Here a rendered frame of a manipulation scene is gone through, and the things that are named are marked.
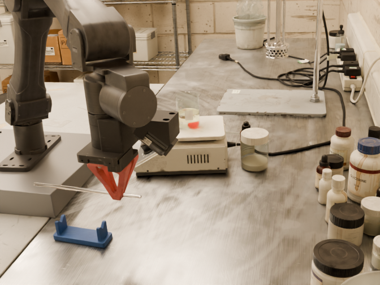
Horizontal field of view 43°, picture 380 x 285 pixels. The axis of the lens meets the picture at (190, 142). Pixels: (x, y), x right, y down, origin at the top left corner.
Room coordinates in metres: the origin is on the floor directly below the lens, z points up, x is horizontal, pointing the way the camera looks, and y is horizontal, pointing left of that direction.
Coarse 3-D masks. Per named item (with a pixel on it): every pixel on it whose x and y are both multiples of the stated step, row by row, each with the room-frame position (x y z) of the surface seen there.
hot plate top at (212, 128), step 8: (200, 120) 1.00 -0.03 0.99; (208, 120) 0.99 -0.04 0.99; (216, 120) 0.99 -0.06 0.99; (200, 128) 0.95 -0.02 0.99; (208, 128) 0.95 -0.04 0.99; (216, 128) 0.95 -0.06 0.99; (184, 136) 0.91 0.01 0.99; (192, 136) 0.91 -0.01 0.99; (200, 136) 0.91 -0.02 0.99; (208, 136) 0.91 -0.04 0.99; (216, 136) 0.91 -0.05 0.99; (224, 136) 0.91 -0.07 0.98
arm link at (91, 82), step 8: (96, 72) 0.68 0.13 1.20; (88, 80) 0.66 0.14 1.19; (96, 80) 0.65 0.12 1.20; (104, 80) 0.64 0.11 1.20; (88, 88) 0.65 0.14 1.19; (96, 88) 0.64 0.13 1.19; (88, 96) 0.65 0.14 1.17; (96, 96) 0.64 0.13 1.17; (88, 104) 0.65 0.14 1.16; (96, 104) 0.64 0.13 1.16; (96, 112) 0.65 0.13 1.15; (104, 112) 0.64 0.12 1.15
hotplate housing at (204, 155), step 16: (224, 128) 1.00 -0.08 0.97; (176, 144) 0.92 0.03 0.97; (192, 144) 0.91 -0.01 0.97; (208, 144) 0.91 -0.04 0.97; (224, 144) 0.90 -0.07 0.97; (144, 160) 0.91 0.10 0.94; (160, 160) 0.91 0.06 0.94; (176, 160) 0.90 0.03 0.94; (192, 160) 0.90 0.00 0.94; (208, 160) 0.90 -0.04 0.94; (224, 160) 0.90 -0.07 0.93
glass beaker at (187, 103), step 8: (176, 96) 0.96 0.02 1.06; (184, 96) 0.99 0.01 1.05; (192, 96) 0.95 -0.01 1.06; (176, 104) 0.96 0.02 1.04; (184, 104) 0.94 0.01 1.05; (192, 104) 0.95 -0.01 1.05; (184, 112) 0.94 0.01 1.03; (192, 112) 0.95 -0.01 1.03; (184, 120) 0.95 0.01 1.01; (192, 120) 0.95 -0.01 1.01; (184, 128) 0.95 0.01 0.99; (192, 128) 0.94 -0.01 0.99
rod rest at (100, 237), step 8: (64, 216) 0.72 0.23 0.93; (56, 224) 0.70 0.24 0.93; (64, 224) 0.72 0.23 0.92; (104, 224) 0.69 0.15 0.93; (56, 232) 0.71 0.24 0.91; (64, 232) 0.70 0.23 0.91; (72, 232) 0.70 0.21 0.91; (80, 232) 0.70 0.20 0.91; (88, 232) 0.70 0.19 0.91; (96, 232) 0.70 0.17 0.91; (104, 232) 0.68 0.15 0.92; (64, 240) 0.69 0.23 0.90; (72, 240) 0.69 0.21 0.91; (80, 240) 0.68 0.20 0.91; (88, 240) 0.68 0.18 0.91; (96, 240) 0.68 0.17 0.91; (104, 240) 0.67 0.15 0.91
